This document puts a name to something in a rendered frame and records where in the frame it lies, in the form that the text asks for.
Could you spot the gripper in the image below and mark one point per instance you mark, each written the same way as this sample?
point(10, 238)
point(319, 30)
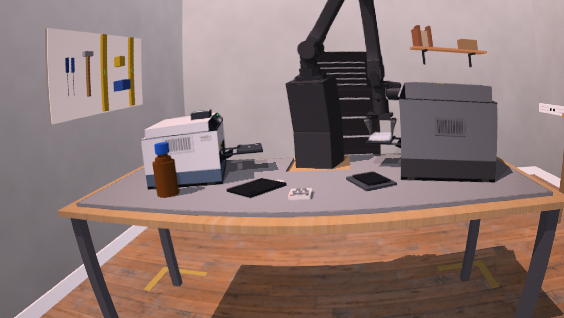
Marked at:
point(380, 113)

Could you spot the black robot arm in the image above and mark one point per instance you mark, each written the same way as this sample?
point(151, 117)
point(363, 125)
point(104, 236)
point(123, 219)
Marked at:
point(310, 49)

